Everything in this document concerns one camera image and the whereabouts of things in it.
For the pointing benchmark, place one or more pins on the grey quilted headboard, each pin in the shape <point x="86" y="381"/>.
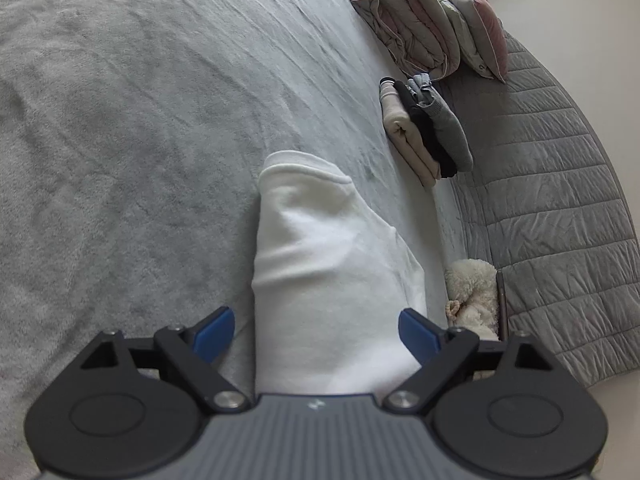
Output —
<point x="540" y="185"/>

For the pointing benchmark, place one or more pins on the pink grey pillow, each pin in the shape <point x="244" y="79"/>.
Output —
<point x="487" y="25"/>

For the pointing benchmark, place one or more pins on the folded beige garment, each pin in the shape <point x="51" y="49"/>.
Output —
<point x="405" y="135"/>

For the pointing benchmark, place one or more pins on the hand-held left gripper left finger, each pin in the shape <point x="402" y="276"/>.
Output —
<point x="215" y="332"/>

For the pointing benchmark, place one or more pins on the grey bed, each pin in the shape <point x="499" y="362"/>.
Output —
<point x="150" y="135"/>

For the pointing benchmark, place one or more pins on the white plush toy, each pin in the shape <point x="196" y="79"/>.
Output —
<point x="472" y="285"/>

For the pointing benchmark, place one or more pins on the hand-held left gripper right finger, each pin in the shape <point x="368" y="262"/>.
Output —
<point x="417" y="335"/>

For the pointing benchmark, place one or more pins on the white printed sweatshirt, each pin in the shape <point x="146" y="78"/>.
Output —
<point x="325" y="260"/>

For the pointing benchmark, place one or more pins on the folded black garment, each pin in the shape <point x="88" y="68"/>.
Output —
<point x="430" y="135"/>

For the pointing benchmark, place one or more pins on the folded grey pink quilt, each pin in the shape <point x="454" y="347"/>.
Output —
<point x="400" y="15"/>

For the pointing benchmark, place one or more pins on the light grey pillow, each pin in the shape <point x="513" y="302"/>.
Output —
<point x="460" y="25"/>

